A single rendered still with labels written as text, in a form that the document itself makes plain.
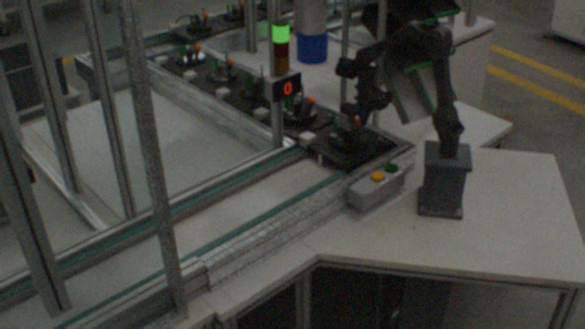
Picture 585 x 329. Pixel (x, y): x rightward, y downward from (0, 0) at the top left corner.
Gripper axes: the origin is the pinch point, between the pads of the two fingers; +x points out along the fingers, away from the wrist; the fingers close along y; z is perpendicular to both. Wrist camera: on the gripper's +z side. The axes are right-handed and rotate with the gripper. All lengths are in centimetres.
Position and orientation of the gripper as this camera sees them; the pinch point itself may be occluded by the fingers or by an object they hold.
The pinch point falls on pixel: (364, 116)
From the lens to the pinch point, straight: 188.8
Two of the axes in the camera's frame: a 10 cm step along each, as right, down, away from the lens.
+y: 7.4, -3.8, 5.5
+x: 0.1, 8.3, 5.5
